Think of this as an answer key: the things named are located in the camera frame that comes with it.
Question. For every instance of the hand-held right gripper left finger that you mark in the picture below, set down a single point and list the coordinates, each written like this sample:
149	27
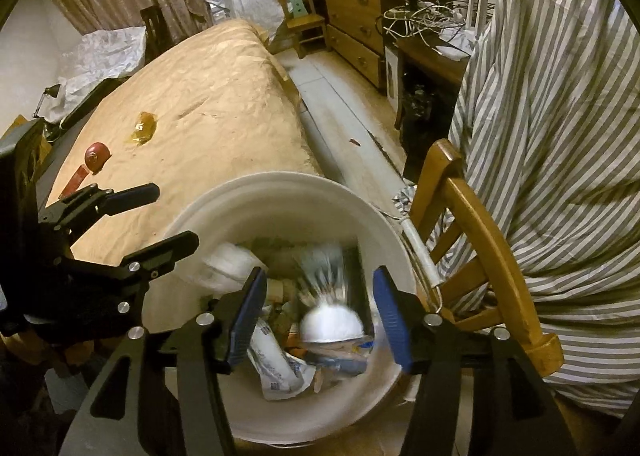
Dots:
247	316

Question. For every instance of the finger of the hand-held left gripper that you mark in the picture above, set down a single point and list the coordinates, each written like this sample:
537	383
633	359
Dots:
115	201
155	256

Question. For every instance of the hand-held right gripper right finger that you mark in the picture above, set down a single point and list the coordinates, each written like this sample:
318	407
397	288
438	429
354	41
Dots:
395	321

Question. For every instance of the black plastic tray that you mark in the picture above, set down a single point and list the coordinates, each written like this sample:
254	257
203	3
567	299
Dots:
360	281

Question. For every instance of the blue white wrapper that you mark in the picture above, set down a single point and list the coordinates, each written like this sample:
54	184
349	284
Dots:
345	361

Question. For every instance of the white rounded plastic piece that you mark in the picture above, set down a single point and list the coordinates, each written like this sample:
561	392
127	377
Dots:
330	323

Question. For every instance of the white plastic bucket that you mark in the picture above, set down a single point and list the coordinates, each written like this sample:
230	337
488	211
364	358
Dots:
290	216

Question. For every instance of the long red box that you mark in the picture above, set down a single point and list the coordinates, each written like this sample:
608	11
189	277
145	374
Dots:
75	183

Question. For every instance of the red round lid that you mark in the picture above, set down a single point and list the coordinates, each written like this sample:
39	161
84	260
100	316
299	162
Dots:
97	156

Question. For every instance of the yellow plastic packet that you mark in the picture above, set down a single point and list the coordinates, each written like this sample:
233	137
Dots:
142	129

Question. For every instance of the orange fleece blanket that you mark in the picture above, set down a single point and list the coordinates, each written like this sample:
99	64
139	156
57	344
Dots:
190	126

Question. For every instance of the black desk lamp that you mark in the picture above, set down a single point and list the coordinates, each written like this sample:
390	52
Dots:
47	96

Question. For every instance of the wooden headboard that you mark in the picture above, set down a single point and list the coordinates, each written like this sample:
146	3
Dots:
12	125

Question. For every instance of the dark wooden chair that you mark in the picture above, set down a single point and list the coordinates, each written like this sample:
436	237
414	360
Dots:
155	29

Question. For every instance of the grey white striped cloth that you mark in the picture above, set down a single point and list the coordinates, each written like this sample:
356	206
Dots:
550	136

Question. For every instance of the dark wooden side table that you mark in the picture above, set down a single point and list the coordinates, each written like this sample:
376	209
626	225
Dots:
430	71

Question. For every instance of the small wooden stool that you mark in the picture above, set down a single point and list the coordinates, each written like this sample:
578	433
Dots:
300	19

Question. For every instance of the wooden dresser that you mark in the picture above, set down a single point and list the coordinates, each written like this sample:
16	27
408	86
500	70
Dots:
355	21

